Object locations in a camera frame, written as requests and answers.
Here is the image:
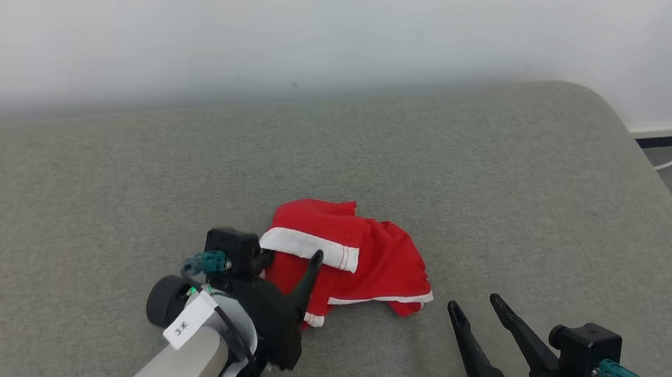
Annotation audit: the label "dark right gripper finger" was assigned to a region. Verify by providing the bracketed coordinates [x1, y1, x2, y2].
[440, 300, 515, 377]
[481, 293, 566, 377]

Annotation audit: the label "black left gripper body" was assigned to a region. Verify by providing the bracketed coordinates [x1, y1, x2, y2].
[212, 271, 310, 373]

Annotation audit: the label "white paper cable label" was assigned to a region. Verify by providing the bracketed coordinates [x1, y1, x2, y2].
[162, 288, 219, 354]

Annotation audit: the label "red basketball shorts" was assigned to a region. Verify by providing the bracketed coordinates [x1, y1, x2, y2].
[252, 192, 443, 341]

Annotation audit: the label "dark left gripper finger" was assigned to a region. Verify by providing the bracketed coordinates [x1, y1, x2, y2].
[253, 248, 276, 271]
[288, 247, 325, 328]

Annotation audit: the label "teal left camera connector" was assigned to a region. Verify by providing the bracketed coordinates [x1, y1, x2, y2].
[183, 248, 233, 278]

